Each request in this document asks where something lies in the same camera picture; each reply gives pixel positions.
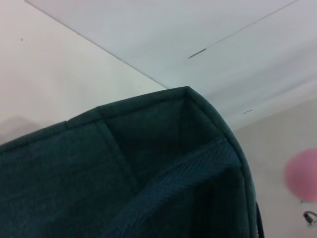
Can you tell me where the dark teal insulated lunch bag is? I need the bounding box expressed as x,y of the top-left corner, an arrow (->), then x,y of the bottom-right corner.
0,85 -> 264,238

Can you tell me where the pink toy peach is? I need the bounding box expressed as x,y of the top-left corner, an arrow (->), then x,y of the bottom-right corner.
283,148 -> 317,203

